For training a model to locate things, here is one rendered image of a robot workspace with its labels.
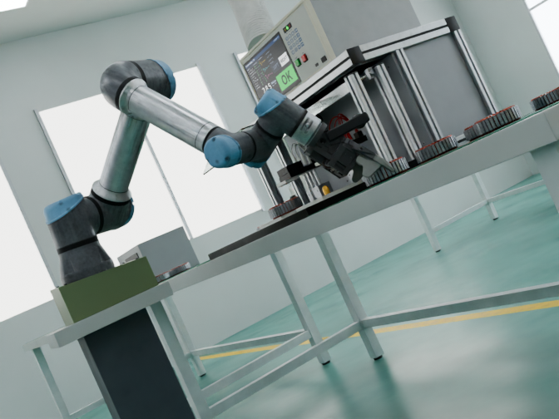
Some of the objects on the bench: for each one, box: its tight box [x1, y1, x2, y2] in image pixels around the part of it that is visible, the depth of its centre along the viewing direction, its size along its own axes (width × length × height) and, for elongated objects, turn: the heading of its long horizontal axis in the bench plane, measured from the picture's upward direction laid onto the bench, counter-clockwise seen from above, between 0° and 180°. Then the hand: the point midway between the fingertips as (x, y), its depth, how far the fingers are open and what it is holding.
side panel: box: [393, 29, 498, 156], centre depth 213 cm, size 28×3×32 cm, turn 34°
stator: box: [363, 156, 409, 187], centre depth 177 cm, size 11×11×4 cm
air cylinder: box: [306, 181, 334, 202], centre depth 237 cm, size 5×8×6 cm
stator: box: [268, 196, 304, 219], centre depth 230 cm, size 11×11×4 cm
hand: (388, 172), depth 177 cm, fingers open, 14 cm apart
